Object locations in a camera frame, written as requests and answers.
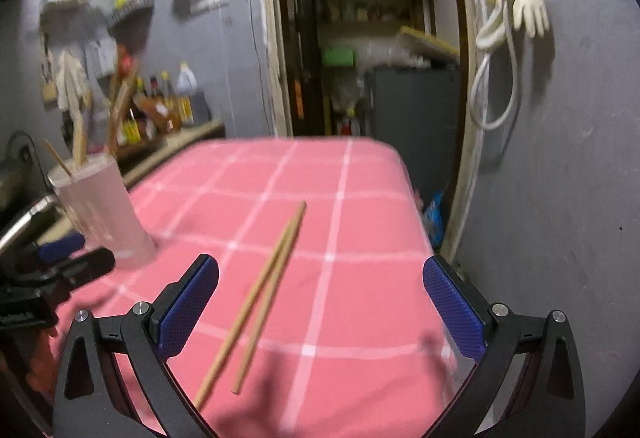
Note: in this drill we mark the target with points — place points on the large oil jug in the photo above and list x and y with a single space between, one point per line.
186 98

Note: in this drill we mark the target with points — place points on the white hanging towel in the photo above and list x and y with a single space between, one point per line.
71 78

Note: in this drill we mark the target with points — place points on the wooden door frame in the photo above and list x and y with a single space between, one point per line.
467 68

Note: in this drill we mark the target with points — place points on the red plastic bag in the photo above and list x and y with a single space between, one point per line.
127 59

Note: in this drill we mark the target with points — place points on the green box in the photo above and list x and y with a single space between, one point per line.
339 56

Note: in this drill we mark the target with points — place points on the pink checkered tablecloth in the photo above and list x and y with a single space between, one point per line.
310 228

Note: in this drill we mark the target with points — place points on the grey metal wall box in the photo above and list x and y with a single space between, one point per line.
102 57

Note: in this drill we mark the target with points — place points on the flat cardboard board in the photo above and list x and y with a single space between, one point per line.
430 43

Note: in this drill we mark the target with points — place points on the clear bottle yellow cap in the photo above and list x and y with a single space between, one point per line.
168 91

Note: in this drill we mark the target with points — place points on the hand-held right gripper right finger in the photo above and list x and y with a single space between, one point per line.
455 313

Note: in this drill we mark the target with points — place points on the blue snack packet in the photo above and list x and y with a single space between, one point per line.
435 218

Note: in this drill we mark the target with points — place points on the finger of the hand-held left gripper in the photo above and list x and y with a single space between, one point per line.
62 245
85 265

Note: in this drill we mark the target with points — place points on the brown seasoning packet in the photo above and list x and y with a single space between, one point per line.
160 114

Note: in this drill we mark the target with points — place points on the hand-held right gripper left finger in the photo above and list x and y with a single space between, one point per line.
187 308

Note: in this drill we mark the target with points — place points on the white perforated utensil holder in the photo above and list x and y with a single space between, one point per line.
107 218

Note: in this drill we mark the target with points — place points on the dark bottle red cap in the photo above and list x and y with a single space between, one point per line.
154 87

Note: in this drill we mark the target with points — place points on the white rubber gloves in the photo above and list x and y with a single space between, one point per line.
530 3

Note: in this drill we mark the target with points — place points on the dark grey cabinet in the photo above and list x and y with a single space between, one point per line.
415 128

